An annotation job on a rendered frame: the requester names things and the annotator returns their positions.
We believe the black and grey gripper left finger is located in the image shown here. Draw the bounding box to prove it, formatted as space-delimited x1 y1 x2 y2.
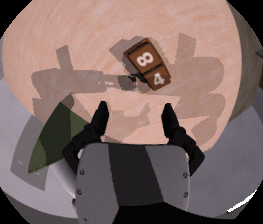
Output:
62 101 109 174

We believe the brown number cube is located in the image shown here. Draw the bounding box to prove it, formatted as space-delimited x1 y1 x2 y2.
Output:
128 43 161 74
143 64 171 91

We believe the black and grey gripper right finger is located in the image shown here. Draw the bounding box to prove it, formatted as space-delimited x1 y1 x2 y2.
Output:
161 103 205 177

